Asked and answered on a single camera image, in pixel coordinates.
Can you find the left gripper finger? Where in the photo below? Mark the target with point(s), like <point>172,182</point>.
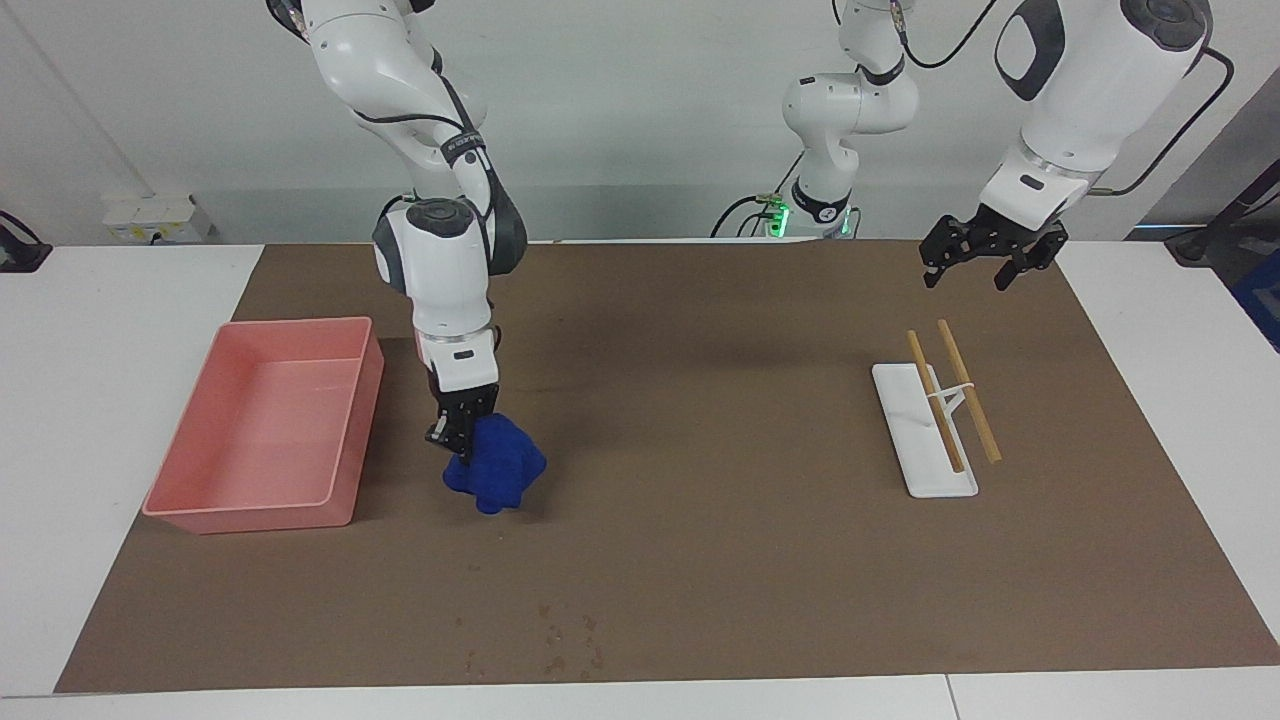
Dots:
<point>1035,257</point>
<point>945,243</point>

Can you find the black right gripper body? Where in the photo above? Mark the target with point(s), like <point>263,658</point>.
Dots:
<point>465,400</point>

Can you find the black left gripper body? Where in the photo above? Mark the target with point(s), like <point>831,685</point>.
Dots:
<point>1005,235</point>

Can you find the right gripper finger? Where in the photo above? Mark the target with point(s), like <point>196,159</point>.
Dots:
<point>440,430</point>
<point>468,435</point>

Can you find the blue towel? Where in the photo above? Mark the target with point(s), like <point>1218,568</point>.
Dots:
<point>505,465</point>

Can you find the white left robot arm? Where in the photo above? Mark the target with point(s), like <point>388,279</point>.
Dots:
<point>1090,80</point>

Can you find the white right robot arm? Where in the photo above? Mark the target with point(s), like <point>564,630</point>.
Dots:
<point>440,270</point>

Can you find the white towel rack base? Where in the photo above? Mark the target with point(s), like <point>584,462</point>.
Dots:
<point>920,450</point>

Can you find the wooden rack rod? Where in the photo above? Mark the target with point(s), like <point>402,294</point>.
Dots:
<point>925,375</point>
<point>975,410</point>

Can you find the black stand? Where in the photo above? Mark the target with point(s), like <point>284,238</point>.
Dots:
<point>1195,245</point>

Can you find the pink plastic bin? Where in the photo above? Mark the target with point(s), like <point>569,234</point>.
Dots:
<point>270,430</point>

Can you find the blue crate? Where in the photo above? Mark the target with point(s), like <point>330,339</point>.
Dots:
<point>1262,300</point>

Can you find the brown table mat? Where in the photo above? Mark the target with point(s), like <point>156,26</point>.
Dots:
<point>700,450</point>

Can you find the black clamp device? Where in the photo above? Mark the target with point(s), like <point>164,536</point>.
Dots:
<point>20,255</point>

